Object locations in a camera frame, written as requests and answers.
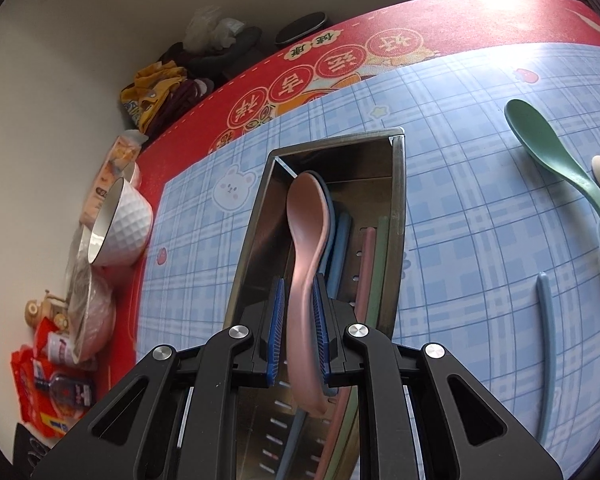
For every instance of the pink spoon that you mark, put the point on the pink spoon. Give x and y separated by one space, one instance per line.
307 260

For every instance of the small clear bottle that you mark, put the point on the small clear bottle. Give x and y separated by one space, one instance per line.
65 391

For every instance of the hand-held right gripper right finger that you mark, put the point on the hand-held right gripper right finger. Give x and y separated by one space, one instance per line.
321 332

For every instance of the dark blue spoon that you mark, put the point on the dark blue spoon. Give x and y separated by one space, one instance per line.
332 230

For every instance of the pink bowl with plastic wrap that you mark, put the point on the pink bowl with plastic wrap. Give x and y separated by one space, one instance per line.
97 315

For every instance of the wooden figure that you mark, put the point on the wooden figure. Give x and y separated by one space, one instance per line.
42 310

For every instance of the dark clothes pile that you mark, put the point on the dark clothes pile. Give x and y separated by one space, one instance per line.
200 67

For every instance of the stainless steel utensil tray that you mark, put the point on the stainless steel utensil tray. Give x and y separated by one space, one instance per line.
260 240

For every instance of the green and pink chopsticks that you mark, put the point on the green and pink chopsticks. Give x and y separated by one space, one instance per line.
380 270

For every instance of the red snack packets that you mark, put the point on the red snack packets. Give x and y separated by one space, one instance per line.
35 395

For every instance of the green spoon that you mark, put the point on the green spoon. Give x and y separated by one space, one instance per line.
530 125

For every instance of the white textured bowl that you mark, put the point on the white textured bowl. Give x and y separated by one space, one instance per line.
127 225

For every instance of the blue plaid mat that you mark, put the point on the blue plaid mat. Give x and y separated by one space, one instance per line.
480 240

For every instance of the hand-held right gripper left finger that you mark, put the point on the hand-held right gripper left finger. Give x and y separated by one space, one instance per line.
276 332

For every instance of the pink chopstick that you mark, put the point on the pink chopstick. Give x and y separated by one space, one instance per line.
366 270

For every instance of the clear plastic bag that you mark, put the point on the clear plastic bag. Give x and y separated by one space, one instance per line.
212 27

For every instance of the tissue pack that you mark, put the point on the tissue pack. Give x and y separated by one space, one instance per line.
110 170

